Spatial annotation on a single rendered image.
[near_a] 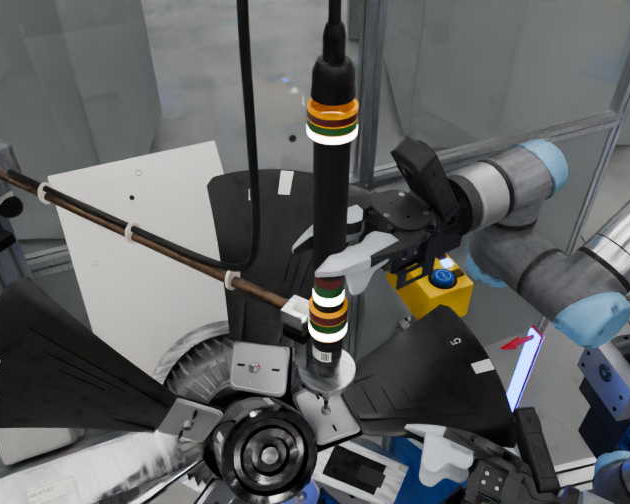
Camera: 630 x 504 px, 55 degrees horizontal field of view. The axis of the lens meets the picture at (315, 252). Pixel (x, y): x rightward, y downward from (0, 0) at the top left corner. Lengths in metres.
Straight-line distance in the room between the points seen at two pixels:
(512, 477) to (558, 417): 1.62
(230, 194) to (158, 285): 0.23
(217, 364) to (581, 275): 0.49
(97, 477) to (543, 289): 0.63
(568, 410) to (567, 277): 1.70
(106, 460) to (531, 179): 0.66
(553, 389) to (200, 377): 1.78
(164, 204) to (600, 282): 0.63
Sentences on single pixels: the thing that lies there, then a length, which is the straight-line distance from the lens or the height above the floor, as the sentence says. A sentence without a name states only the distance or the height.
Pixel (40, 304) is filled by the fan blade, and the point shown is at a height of 1.41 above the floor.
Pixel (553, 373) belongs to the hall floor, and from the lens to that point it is 2.52.
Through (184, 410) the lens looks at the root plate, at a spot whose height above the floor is 1.25.
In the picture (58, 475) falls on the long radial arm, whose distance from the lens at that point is 0.91.
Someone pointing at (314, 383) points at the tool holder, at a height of 1.28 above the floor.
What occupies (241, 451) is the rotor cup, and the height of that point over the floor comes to 1.23.
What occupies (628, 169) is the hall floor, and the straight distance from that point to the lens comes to 3.80.
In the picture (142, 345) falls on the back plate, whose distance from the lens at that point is 0.99.
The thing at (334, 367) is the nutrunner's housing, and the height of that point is 1.30.
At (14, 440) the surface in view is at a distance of 0.94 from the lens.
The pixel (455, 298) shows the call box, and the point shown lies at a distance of 1.19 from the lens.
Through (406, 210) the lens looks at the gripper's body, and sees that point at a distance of 0.65.
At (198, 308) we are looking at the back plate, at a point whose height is 1.17.
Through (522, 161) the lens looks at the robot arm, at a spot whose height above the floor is 1.49.
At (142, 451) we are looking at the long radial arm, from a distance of 0.90.
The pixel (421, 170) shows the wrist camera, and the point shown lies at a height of 1.55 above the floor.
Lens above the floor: 1.88
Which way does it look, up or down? 42 degrees down
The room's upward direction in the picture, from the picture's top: straight up
